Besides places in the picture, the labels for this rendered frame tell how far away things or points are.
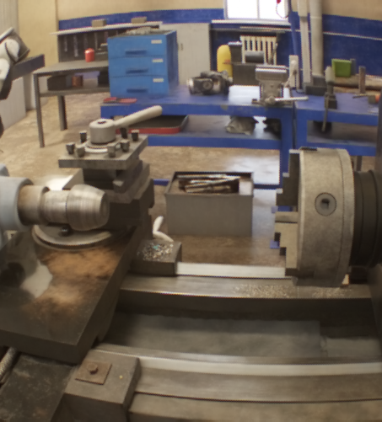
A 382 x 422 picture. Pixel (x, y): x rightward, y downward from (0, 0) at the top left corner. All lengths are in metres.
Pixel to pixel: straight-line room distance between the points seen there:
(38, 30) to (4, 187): 7.82
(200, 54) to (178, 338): 6.62
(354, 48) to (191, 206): 5.60
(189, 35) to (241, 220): 4.94
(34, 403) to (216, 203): 2.28
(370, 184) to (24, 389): 0.71
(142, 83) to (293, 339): 2.03
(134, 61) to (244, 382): 2.25
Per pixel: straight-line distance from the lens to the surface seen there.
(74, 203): 0.89
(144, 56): 2.81
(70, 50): 5.36
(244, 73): 6.33
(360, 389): 0.89
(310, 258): 0.77
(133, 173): 1.08
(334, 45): 7.94
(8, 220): 0.96
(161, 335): 1.15
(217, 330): 1.15
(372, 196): 0.81
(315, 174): 0.77
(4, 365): 0.92
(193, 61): 7.57
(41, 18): 8.68
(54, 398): 0.83
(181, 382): 0.88
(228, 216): 2.95
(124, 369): 0.86
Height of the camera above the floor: 1.48
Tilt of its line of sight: 25 degrees down
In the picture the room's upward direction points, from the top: 3 degrees counter-clockwise
